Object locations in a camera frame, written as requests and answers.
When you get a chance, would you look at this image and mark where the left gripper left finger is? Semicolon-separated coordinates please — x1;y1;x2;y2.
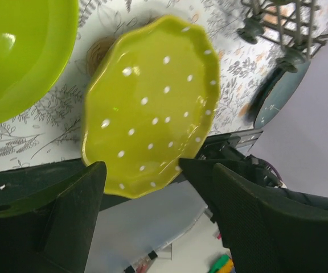
0;161;106;272

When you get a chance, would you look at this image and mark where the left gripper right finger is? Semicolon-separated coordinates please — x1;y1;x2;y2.
179;158;328;272

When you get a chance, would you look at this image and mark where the floral tablecloth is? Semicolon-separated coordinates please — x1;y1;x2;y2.
0;1;282;172

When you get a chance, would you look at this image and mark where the dark blue plate near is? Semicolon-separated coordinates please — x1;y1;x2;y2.
247;61;310;129

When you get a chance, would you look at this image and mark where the olive polka dot plate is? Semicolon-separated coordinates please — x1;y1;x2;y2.
80;14;221;199

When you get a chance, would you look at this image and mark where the lime green plate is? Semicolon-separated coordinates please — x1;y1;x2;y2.
0;1;78;123

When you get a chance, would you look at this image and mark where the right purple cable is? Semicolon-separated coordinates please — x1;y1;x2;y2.
268;164;284;183

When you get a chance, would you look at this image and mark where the grey wire dish rack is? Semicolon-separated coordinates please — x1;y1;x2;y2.
236;1;328;73

